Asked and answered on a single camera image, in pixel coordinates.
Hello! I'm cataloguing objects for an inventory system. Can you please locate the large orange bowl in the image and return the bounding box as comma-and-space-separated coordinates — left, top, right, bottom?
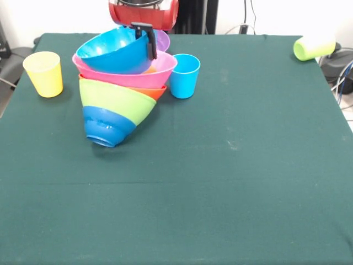
78, 73, 168, 102

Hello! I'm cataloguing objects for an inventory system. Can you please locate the purple bowl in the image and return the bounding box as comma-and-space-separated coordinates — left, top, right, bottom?
155, 29, 171, 54

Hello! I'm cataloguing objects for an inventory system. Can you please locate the light green cup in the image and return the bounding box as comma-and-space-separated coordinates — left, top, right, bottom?
292, 27, 336, 62

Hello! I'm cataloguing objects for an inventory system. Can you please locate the small dark blue bowl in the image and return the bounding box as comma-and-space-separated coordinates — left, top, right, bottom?
82, 106, 136, 147

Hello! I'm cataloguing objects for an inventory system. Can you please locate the large pink bowl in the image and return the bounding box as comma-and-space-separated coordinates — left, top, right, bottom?
72, 51, 178, 89

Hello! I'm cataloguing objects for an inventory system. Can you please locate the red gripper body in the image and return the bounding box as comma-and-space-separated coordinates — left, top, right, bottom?
108, 0, 179, 31

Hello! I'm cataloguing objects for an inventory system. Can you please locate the light blue cup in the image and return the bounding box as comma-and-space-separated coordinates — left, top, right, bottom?
168, 54, 201, 99

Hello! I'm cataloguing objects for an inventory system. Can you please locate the dark green table cloth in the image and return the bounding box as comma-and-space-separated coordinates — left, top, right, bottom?
0, 32, 353, 265

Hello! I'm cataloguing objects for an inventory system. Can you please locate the tangled cable bundle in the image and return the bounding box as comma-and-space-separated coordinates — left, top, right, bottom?
330, 59, 353, 110

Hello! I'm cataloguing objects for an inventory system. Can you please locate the large light blue bowl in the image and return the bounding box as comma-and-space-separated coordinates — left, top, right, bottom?
76, 26, 155, 75

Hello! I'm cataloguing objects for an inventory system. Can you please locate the green bowl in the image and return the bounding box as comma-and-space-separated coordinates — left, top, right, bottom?
79, 78, 157, 125

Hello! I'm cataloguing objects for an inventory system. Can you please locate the yellow cup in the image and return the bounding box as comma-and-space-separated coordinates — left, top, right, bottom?
22, 51, 64, 98

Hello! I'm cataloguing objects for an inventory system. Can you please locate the grey chair base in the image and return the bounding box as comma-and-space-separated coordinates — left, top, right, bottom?
0, 46, 35, 83
318, 45, 353, 83

